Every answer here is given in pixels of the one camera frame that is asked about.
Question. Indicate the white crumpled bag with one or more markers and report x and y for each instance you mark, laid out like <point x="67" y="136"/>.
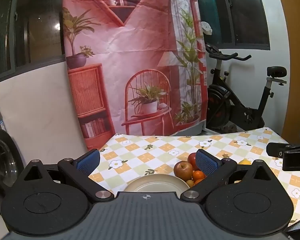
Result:
<point x="206" y="28"/>

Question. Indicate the grey washing machine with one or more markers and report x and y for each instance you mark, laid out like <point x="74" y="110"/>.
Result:
<point x="3" y="160"/>

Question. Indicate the small orange mandarin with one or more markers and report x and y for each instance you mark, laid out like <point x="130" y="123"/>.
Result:
<point x="198" y="181"/>
<point x="198" y="175"/>

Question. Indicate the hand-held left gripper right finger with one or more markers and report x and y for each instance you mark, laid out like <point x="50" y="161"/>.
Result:
<point x="206" y="163"/>

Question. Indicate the yellow lemon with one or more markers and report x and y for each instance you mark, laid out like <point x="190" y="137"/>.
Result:
<point x="244" y="162"/>

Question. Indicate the small yellow-brown fruit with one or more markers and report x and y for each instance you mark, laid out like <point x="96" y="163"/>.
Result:
<point x="189" y="183"/>

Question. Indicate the brownish red apple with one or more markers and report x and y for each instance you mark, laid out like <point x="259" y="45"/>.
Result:
<point x="183" y="170"/>

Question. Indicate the checked floral tablecloth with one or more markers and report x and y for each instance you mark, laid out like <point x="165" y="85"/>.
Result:
<point x="152" y="152"/>

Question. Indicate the black exercise bike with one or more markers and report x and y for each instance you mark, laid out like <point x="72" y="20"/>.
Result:
<point x="222" y="97"/>

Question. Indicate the pink printed backdrop cloth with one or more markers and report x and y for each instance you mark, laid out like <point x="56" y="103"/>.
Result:
<point x="130" y="55"/>

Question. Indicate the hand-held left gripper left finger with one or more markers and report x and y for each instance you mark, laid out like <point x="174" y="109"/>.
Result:
<point x="88" y="161"/>

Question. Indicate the dark window with grey frame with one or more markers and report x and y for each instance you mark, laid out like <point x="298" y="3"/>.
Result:
<point x="27" y="25"/>
<point x="240" y="12"/>

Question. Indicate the orange wooden door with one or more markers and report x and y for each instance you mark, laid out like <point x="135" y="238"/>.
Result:
<point x="298" y="55"/>

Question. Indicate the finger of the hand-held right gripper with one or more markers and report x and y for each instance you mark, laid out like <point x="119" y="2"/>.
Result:
<point x="275" y="149"/>

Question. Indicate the cream round plate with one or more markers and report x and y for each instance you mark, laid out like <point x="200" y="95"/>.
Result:
<point x="152" y="183"/>

